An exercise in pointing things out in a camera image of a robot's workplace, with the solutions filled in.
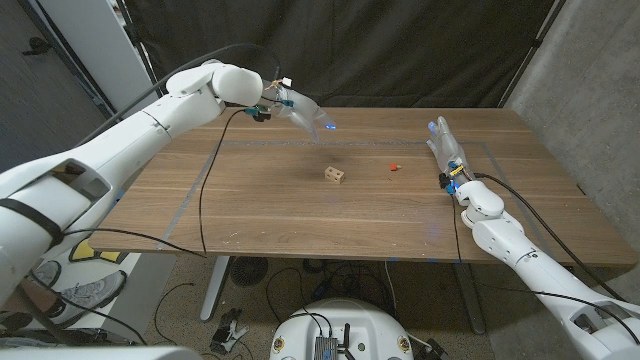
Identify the round black floor fan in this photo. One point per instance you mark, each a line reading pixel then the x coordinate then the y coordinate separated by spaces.
pixel 248 271

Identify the dark grey door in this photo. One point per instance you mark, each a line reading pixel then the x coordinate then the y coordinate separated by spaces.
pixel 40 100

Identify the grey electronics box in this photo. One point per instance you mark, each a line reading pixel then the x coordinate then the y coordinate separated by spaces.
pixel 326 347

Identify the small wooden block with holes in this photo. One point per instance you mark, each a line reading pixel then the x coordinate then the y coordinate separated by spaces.
pixel 334 175

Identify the black and white floor gadget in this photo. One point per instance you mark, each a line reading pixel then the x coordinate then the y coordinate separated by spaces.
pixel 227 330

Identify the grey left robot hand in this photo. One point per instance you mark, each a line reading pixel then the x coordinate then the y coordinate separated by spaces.
pixel 300 112

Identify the black floor device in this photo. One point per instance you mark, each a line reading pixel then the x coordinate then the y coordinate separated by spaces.
pixel 436 350

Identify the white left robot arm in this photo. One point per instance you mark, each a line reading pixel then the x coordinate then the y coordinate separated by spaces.
pixel 125 145

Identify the grey sneaker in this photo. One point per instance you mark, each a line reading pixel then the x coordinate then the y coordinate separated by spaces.
pixel 15 321
pixel 90 295

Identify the white column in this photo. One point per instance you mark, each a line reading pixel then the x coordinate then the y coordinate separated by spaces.
pixel 100 45

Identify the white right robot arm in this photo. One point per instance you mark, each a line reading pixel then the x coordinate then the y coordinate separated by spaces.
pixel 520 250

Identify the black backdrop stand pole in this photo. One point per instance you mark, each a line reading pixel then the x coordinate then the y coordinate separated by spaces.
pixel 530 50
pixel 137 45

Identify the white table leg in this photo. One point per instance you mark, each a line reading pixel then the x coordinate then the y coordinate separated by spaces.
pixel 216 287

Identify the red-headed screw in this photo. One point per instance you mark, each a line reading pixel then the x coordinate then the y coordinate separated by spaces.
pixel 394 167

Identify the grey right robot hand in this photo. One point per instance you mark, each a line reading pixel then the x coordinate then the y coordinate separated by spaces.
pixel 450 155

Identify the grey tape outline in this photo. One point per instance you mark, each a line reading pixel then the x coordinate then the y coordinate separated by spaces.
pixel 375 143

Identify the white robot torso edge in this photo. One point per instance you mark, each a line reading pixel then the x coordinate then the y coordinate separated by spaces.
pixel 100 354

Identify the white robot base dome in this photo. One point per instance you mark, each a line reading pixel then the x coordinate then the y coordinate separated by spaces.
pixel 360 320

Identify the black backdrop curtain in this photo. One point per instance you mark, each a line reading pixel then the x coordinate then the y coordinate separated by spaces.
pixel 375 50

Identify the grey table leg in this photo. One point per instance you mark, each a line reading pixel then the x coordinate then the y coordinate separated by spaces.
pixel 470 300

